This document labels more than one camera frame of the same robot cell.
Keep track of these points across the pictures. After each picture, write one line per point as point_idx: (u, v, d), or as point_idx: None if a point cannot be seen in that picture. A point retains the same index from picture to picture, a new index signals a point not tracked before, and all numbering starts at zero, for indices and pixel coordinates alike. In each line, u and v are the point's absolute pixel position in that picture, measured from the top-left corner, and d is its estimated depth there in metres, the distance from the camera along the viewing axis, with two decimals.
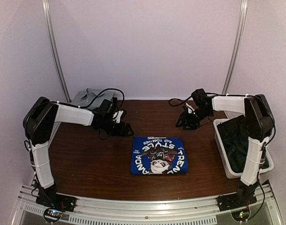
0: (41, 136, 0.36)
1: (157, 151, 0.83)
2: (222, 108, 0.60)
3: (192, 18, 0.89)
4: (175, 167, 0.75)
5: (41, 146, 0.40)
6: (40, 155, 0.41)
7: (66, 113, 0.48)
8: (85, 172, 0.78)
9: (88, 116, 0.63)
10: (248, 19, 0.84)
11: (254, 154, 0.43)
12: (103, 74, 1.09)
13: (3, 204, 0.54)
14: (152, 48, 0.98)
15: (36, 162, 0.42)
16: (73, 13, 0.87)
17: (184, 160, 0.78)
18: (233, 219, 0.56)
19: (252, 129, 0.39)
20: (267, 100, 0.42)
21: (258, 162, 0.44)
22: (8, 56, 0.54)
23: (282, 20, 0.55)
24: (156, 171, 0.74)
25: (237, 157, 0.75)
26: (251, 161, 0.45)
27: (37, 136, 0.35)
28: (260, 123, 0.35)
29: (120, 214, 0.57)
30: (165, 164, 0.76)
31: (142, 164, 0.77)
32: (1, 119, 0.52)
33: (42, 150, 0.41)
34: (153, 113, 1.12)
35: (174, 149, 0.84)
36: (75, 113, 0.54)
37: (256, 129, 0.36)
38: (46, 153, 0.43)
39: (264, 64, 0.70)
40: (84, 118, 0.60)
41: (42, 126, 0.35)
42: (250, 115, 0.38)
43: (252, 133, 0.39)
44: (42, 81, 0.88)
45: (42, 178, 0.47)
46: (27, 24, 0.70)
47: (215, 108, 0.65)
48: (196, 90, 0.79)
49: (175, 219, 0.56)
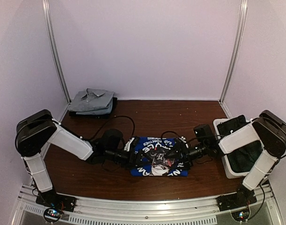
0: (25, 149, 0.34)
1: (157, 153, 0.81)
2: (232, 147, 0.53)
3: (192, 19, 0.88)
4: (176, 170, 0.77)
5: (31, 157, 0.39)
6: (32, 163, 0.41)
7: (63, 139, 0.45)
8: (85, 172, 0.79)
9: (87, 152, 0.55)
10: (248, 19, 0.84)
11: (264, 165, 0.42)
12: (103, 75, 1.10)
13: (3, 204, 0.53)
14: (152, 48, 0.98)
15: (30, 169, 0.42)
16: (73, 14, 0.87)
17: None
18: (233, 220, 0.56)
19: (273, 146, 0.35)
20: (273, 115, 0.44)
21: (266, 171, 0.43)
22: (7, 58, 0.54)
23: (283, 21, 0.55)
24: (156, 174, 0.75)
25: (237, 157, 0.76)
26: (259, 171, 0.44)
27: (20, 147, 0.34)
28: (280, 137, 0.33)
29: (120, 214, 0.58)
30: (166, 167, 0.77)
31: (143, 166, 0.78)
32: (2, 119, 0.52)
33: (35, 160, 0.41)
34: (153, 113, 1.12)
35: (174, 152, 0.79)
36: (74, 143, 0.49)
37: (278, 145, 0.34)
38: (39, 161, 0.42)
39: (264, 65, 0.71)
40: (79, 150, 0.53)
41: (27, 142, 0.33)
42: (265, 134, 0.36)
43: (276, 151, 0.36)
44: (42, 81, 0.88)
45: (38, 183, 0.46)
46: (27, 26, 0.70)
47: (225, 151, 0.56)
48: (202, 126, 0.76)
49: (175, 219, 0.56)
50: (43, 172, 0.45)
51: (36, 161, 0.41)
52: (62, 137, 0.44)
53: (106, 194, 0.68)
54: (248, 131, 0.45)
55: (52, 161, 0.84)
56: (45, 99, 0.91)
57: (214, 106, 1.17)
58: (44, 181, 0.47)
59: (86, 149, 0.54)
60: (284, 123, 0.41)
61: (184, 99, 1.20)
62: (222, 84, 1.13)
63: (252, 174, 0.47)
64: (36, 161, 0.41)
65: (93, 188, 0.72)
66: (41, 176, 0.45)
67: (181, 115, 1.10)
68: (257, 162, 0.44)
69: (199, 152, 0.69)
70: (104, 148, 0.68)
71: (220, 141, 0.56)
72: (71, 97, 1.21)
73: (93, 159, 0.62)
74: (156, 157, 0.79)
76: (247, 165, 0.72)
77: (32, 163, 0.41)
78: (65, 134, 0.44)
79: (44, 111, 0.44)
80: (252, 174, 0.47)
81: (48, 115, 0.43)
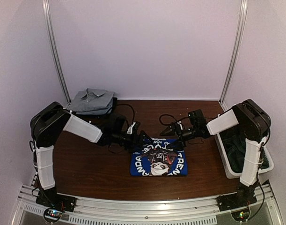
0: (45, 139, 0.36)
1: (157, 153, 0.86)
2: (217, 130, 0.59)
3: (192, 18, 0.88)
4: (175, 170, 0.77)
5: (47, 147, 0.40)
6: (43, 158, 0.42)
7: (75, 124, 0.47)
8: (85, 172, 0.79)
9: (97, 133, 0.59)
10: (248, 19, 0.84)
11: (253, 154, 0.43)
12: (103, 75, 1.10)
13: (3, 204, 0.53)
14: (152, 47, 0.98)
15: (40, 164, 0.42)
16: (73, 13, 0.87)
17: (184, 163, 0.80)
18: (232, 219, 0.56)
19: (253, 133, 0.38)
20: (256, 104, 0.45)
21: (257, 162, 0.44)
22: (8, 58, 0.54)
23: (283, 21, 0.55)
24: (156, 173, 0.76)
25: (237, 157, 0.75)
26: (250, 162, 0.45)
27: (40, 139, 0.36)
28: (256, 123, 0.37)
29: (120, 214, 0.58)
30: (165, 166, 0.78)
31: (142, 166, 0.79)
32: (2, 119, 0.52)
33: (47, 152, 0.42)
34: (153, 113, 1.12)
35: (174, 151, 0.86)
36: (84, 127, 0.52)
37: (255, 130, 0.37)
38: (49, 155, 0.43)
39: (264, 64, 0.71)
40: (90, 133, 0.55)
41: (47, 131, 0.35)
42: (247, 121, 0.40)
43: (254, 136, 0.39)
44: (42, 81, 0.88)
45: (43, 180, 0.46)
46: (27, 25, 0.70)
47: (211, 133, 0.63)
48: (194, 110, 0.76)
49: (175, 219, 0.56)
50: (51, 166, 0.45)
51: (47, 154, 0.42)
52: (71, 122, 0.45)
53: (106, 194, 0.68)
54: (230, 115, 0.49)
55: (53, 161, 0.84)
56: (45, 99, 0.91)
57: (214, 106, 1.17)
58: (49, 177, 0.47)
59: (96, 131, 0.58)
60: (265, 112, 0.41)
61: (184, 99, 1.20)
62: (222, 84, 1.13)
63: (246, 168, 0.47)
64: (47, 155, 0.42)
65: (93, 187, 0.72)
66: (47, 171, 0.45)
67: (181, 115, 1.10)
68: (247, 153, 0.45)
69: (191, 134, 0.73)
70: (111, 131, 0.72)
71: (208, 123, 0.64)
72: (71, 97, 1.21)
73: (103, 141, 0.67)
74: (156, 157, 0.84)
76: None
77: (44, 157, 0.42)
78: (74, 119, 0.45)
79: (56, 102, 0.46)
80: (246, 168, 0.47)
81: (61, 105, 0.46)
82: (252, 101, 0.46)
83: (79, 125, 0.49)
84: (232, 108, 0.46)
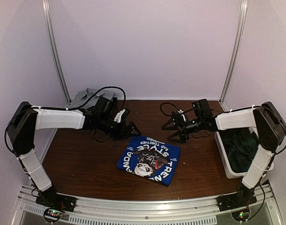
0: (20, 146, 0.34)
1: (149, 154, 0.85)
2: (227, 125, 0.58)
3: (192, 18, 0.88)
4: (157, 176, 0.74)
5: (26, 154, 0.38)
6: (29, 162, 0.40)
7: (49, 119, 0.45)
8: (85, 172, 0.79)
9: (78, 119, 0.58)
10: (248, 19, 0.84)
11: (261, 161, 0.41)
12: (103, 74, 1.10)
13: (3, 204, 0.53)
14: (152, 47, 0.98)
15: (28, 169, 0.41)
16: (73, 13, 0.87)
17: (169, 173, 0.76)
18: (233, 220, 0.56)
19: (268, 140, 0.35)
20: (276, 110, 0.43)
21: (264, 169, 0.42)
22: (8, 58, 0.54)
23: (282, 21, 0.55)
24: (137, 173, 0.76)
25: (237, 157, 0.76)
26: (257, 168, 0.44)
27: (16, 147, 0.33)
28: (275, 132, 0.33)
29: (120, 214, 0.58)
30: (150, 170, 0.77)
31: (129, 162, 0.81)
32: (2, 119, 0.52)
33: (32, 157, 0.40)
34: (153, 113, 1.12)
35: (166, 158, 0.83)
36: (62, 117, 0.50)
37: (272, 139, 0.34)
38: (35, 159, 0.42)
39: (264, 64, 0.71)
40: (69, 120, 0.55)
41: (20, 137, 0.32)
42: (264, 127, 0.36)
43: (268, 144, 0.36)
44: (42, 80, 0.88)
45: (38, 182, 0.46)
46: (27, 24, 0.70)
47: (220, 128, 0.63)
48: (199, 100, 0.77)
49: (175, 219, 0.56)
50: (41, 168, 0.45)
51: (32, 160, 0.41)
52: (47, 118, 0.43)
53: (106, 194, 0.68)
54: (247, 117, 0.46)
55: (53, 161, 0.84)
56: (45, 98, 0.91)
57: (214, 106, 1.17)
58: (43, 178, 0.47)
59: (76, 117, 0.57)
60: (283, 121, 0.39)
61: (184, 99, 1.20)
62: (222, 84, 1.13)
63: (252, 173, 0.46)
64: (32, 160, 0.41)
65: (93, 187, 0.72)
66: (39, 174, 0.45)
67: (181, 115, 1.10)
68: (257, 159, 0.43)
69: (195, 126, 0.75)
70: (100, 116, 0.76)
71: (218, 116, 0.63)
72: (71, 96, 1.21)
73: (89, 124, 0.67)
74: (146, 159, 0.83)
76: (247, 165, 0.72)
77: (29, 162, 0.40)
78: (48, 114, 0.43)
79: (25, 104, 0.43)
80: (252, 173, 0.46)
81: (29, 105, 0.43)
82: (273, 107, 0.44)
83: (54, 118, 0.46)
84: (252, 110, 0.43)
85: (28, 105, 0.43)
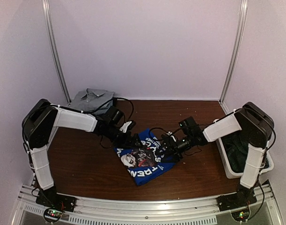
0: (37, 140, 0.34)
1: (143, 152, 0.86)
2: (216, 136, 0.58)
3: (192, 18, 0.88)
4: (134, 172, 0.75)
5: (40, 148, 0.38)
6: (38, 158, 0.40)
7: (66, 118, 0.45)
8: (85, 172, 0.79)
9: (91, 123, 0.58)
10: (248, 19, 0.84)
11: (255, 160, 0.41)
12: (103, 74, 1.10)
13: (3, 204, 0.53)
14: (152, 47, 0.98)
15: (35, 166, 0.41)
16: (73, 13, 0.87)
17: (146, 176, 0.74)
18: (233, 219, 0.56)
19: (256, 138, 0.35)
20: (257, 108, 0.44)
21: (259, 166, 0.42)
22: (7, 59, 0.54)
23: (282, 21, 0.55)
24: (122, 160, 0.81)
25: (237, 157, 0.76)
26: (252, 166, 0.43)
27: (32, 140, 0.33)
28: (261, 128, 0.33)
29: (120, 214, 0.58)
30: (133, 163, 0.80)
31: (122, 151, 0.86)
32: (2, 119, 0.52)
33: (43, 152, 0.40)
34: (153, 113, 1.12)
35: (153, 162, 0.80)
36: (76, 119, 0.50)
37: (259, 136, 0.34)
38: (45, 155, 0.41)
39: (264, 64, 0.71)
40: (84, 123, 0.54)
41: (39, 131, 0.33)
42: (249, 126, 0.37)
43: (256, 142, 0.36)
44: (42, 80, 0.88)
45: (41, 179, 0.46)
46: (27, 24, 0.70)
47: (209, 140, 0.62)
48: (185, 119, 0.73)
49: (175, 219, 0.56)
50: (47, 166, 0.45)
51: (42, 155, 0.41)
52: (65, 117, 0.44)
53: (106, 194, 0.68)
54: (232, 121, 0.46)
55: (53, 161, 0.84)
56: (45, 98, 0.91)
57: (214, 106, 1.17)
58: (47, 176, 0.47)
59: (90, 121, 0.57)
60: (267, 116, 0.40)
61: (184, 99, 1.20)
62: (222, 84, 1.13)
63: (247, 172, 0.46)
64: (42, 156, 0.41)
65: (93, 187, 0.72)
66: (44, 172, 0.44)
67: (181, 115, 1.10)
68: (249, 158, 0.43)
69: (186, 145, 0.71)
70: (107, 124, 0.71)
71: (205, 129, 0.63)
72: (71, 96, 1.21)
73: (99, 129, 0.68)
74: (138, 154, 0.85)
76: None
77: (39, 159, 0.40)
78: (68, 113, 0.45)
79: (43, 101, 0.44)
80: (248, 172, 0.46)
81: (48, 102, 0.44)
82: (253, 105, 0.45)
83: (70, 118, 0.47)
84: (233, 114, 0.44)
85: (46, 102, 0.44)
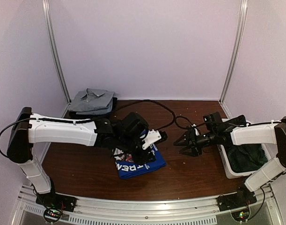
0: (18, 156, 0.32)
1: None
2: (244, 141, 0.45)
3: (192, 18, 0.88)
4: (120, 165, 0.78)
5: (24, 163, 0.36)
6: (28, 169, 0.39)
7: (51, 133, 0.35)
8: (85, 172, 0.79)
9: (87, 137, 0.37)
10: (248, 19, 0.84)
11: (270, 172, 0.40)
12: (103, 74, 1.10)
13: (3, 204, 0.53)
14: (152, 47, 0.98)
15: (27, 174, 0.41)
16: (73, 13, 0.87)
17: (129, 170, 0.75)
18: (232, 219, 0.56)
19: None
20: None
21: (270, 178, 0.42)
22: (7, 58, 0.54)
23: (283, 21, 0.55)
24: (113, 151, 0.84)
25: (237, 157, 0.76)
26: (264, 176, 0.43)
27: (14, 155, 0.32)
28: None
29: (120, 214, 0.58)
30: (121, 156, 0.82)
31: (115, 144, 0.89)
32: (2, 119, 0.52)
33: (29, 165, 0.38)
34: (154, 113, 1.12)
35: None
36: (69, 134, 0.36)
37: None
38: (34, 168, 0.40)
39: (264, 64, 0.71)
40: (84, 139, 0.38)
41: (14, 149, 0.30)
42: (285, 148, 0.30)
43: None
44: (42, 80, 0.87)
45: (36, 184, 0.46)
46: (27, 24, 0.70)
47: (235, 143, 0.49)
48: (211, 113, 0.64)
49: (175, 219, 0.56)
50: (40, 176, 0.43)
51: (30, 167, 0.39)
52: (50, 132, 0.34)
53: (106, 194, 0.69)
54: (267, 133, 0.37)
55: (53, 161, 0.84)
56: (45, 98, 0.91)
57: (214, 106, 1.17)
58: (42, 184, 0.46)
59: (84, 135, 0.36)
60: None
61: (184, 99, 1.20)
62: (222, 84, 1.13)
63: (256, 178, 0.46)
64: (31, 168, 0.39)
65: (93, 187, 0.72)
66: (38, 180, 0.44)
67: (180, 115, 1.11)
68: (264, 168, 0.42)
69: (207, 140, 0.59)
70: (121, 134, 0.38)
71: (233, 131, 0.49)
72: (71, 97, 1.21)
73: (104, 140, 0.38)
74: None
76: (247, 165, 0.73)
77: (28, 169, 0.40)
78: (49, 129, 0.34)
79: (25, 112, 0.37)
80: (256, 177, 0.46)
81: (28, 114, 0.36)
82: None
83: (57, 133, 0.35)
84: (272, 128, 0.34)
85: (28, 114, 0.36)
